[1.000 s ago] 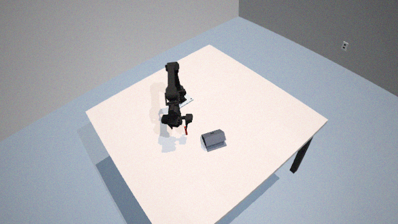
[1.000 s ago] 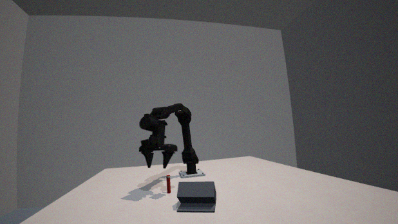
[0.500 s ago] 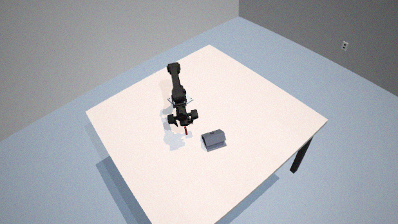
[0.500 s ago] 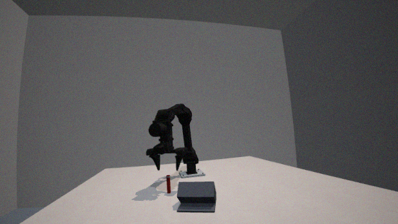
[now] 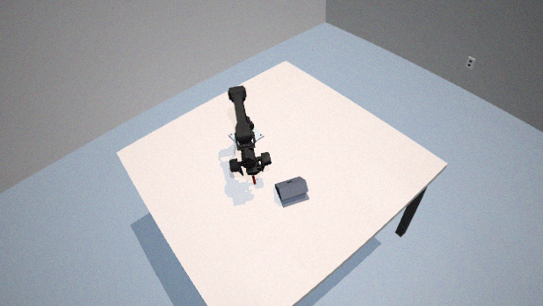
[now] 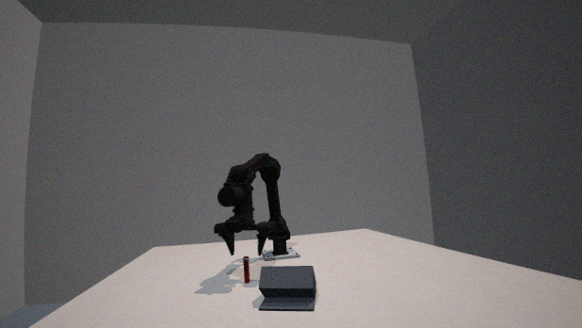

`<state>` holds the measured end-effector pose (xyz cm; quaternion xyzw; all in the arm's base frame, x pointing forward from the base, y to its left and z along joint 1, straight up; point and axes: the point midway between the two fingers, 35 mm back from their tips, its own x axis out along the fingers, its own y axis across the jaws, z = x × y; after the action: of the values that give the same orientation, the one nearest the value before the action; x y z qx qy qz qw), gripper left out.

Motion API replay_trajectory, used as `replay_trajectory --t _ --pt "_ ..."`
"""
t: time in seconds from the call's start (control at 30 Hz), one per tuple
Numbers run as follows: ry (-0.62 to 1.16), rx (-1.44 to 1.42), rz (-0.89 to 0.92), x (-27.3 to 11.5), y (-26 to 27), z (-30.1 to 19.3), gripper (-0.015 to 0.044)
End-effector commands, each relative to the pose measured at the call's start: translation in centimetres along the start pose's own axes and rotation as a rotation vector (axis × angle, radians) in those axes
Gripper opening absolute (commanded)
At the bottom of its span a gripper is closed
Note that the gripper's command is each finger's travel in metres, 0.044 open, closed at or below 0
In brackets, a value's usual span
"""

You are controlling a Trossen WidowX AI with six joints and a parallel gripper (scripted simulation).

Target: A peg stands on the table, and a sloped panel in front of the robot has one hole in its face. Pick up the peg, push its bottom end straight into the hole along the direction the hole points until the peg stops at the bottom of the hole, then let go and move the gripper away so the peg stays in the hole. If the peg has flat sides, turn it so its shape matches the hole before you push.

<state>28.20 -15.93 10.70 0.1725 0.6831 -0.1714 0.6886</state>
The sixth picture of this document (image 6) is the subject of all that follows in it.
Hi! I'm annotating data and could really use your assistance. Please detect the grey sloped panel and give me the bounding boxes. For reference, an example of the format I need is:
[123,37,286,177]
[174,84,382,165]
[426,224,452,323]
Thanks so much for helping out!
[258,266,316,312]

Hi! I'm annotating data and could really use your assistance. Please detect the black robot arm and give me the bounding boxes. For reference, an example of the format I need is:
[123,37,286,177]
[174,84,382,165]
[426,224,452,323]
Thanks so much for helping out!
[218,153,290,255]

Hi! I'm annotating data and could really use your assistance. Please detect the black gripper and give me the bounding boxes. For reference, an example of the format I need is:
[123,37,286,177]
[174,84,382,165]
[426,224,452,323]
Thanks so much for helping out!
[214,205,276,255]

